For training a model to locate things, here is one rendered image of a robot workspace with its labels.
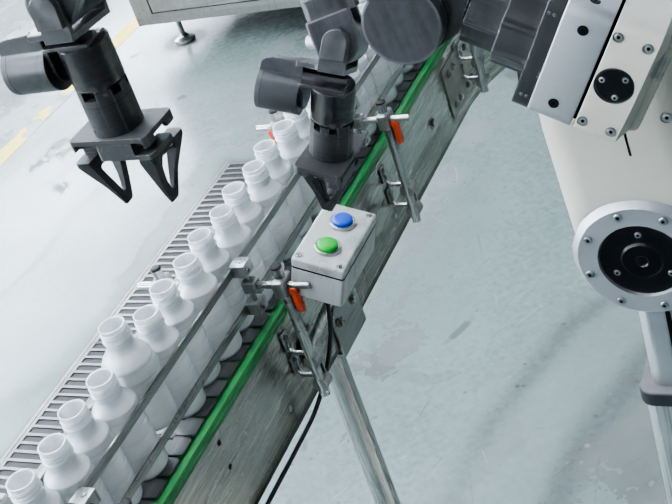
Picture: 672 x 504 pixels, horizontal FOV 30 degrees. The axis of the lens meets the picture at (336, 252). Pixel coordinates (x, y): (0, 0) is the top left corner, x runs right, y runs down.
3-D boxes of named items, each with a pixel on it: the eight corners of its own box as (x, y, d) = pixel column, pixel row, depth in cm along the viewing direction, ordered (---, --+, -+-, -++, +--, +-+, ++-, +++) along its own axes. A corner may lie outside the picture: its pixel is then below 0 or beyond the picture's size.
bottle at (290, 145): (327, 195, 211) (297, 111, 202) (333, 211, 206) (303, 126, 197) (293, 207, 211) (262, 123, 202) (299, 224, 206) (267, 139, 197)
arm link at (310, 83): (349, 93, 156) (361, 69, 160) (296, 82, 157) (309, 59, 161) (347, 138, 160) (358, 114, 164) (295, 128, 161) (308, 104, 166)
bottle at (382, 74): (390, 88, 237) (366, 9, 228) (404, 98, 232) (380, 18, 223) (362, 101, 236) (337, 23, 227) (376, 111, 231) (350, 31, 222)
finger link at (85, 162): (150, 216, 139) (119, 145, 134) (99, 218, 142) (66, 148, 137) (178, 182, 144) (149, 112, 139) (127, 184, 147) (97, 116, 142)
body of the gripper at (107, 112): (149, 153, 133) (124, 92, 129) (73, 157, 138) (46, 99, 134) (177, 121, 138) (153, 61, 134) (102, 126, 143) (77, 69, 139)
